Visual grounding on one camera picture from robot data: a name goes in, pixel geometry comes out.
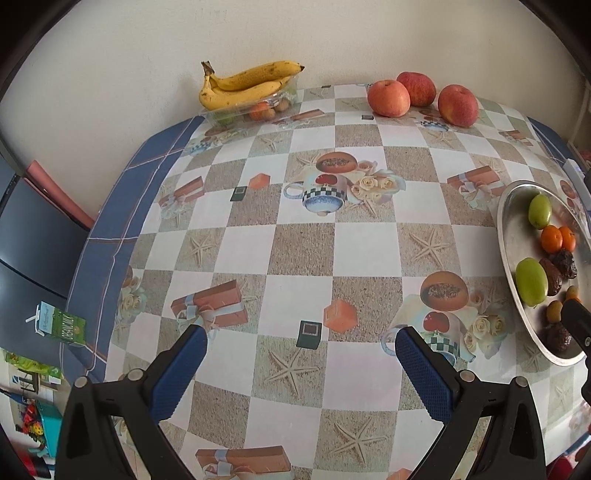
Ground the red apple middle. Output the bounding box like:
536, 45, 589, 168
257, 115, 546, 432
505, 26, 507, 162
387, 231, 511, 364
397, 72, 437, 108

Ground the yellow banana bunch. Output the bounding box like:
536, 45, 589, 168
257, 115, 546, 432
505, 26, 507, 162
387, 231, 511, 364
198, 60, 304, 111

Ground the wrinkled date front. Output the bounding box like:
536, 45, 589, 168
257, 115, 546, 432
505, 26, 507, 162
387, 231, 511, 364
543, 322, 572, 356

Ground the green drink carton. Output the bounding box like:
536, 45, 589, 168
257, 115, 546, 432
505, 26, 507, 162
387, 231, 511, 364
25, 302, 86, 346

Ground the red apple right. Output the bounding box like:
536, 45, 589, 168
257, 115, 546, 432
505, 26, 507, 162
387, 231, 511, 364
438, 84, 479, 128

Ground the red apple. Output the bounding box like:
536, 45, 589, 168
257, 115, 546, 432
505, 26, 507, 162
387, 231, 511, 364
438, 84, 479, 128
397, 72, 437, 108

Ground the steel round basin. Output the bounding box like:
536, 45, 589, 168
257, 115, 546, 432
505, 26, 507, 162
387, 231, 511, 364
497, 181, 590, 367

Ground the checkered printed tablecloth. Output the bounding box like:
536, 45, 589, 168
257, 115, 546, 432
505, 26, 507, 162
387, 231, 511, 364
63, 85, 590, 479

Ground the small brown longan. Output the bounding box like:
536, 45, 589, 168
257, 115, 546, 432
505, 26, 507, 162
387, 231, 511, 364
546, 300, 563, 324

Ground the dark red date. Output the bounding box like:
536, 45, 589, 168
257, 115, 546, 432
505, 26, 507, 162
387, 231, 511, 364
549, 249, 578, 280

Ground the pinkish apple left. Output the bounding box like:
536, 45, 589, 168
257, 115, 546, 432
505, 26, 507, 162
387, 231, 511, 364
368, 80, 411, 118

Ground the green jujube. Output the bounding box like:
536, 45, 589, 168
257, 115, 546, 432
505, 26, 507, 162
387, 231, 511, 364
515, 257, 548, 307
528, 194, 552, 230

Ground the dark date in basin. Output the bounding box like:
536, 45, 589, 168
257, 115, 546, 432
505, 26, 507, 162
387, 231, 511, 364
539, 258, 563, 297

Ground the small orange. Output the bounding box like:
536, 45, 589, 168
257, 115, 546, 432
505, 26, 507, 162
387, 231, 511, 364
559, 226, 577, 252
540, 225, 563, 254

